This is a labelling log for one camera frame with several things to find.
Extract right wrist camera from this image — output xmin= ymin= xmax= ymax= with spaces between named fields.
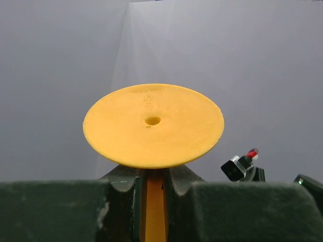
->
xmin=221 ymin=148 xmax=265 ymax=182

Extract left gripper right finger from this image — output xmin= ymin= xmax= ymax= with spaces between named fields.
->
xmin=163 ymin=165 xmax=322 ymax=241

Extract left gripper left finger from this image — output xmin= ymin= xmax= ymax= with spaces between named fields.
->
xmin=1 ymin=165 xmax=144 ymax=241

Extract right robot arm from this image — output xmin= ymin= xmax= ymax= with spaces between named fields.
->
xmin=294 ymin=174 xmax=323 ymax=213

